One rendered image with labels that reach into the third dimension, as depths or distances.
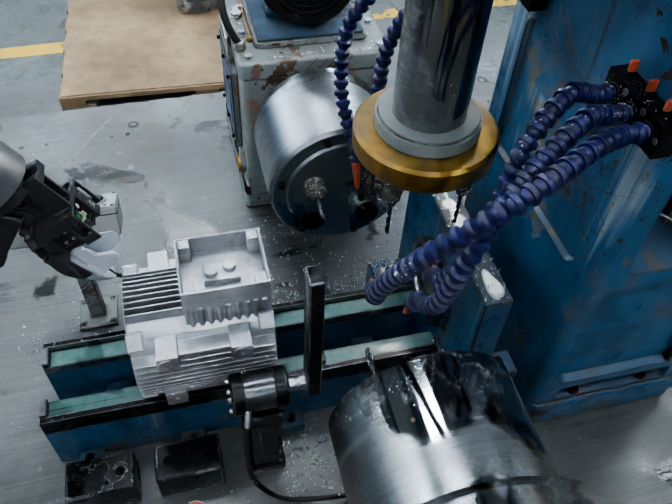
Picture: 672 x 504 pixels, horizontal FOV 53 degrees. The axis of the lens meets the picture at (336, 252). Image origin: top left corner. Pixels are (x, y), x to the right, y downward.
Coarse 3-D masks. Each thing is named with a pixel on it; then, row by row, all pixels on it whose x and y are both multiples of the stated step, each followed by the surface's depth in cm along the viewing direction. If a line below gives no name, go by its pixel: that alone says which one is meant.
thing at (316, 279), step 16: (320, 272) 77; (304, 288) 80; (320, 288) 76; (304, 304) 82; (320, 304) 79; (304, 320) 85; (320, 320) 81; (304, 336) 87; (320, 336) 84; (304, 352) 90; (320, 352) 86; (304, 368) 93; (320, 368) 89; (304, 384) 93; (320, 384) 93
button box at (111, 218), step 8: (112, 192) 111; (104, 200) 108; (112, 200) 108; (104, 208) 106; (112, 208) 106; (120, 208) 112; (104, 216) 106; (112, 216) 107; (120, 216) 110; (96, 224) 107; (104, 224) 107; (112, 224) 107; (120, 224) 109; (120, 232) 108; (16, 240) 105; (16, 248) 105
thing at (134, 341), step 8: (136, 264) 97; (128, 272) 96; (136, 272) 97; (264, 312) 92; (272, 312) 92; (264, 320) 92; (272, 320) 92; (264, 328) 92; (272, 328) 92; (128, 336) 89; (136, 336) 89; (128, 344) 89; (136, 344) 89; (144, 344) 91; (128, 352) 89
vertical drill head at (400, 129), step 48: (432, 0) 66; (480, 0) 66; (432, 48) 69; (480, 48) 71; (384, 96) 82; (432, 96) 73; (384, 144) 79; (432, 144) 76; (480, 144) 80; (384, 192) 83; (432, 192) 78
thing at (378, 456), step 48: (384, 384) 79; (432, 384) 78; (480, 384) 79; (336, 432) 84; (384, 432) 76; (432, 432) 74; (480, 432) 74; (528, 432) 78; (384, 480) 74; (432, 480) 71; (480, 480) 70; (528, 480) 72
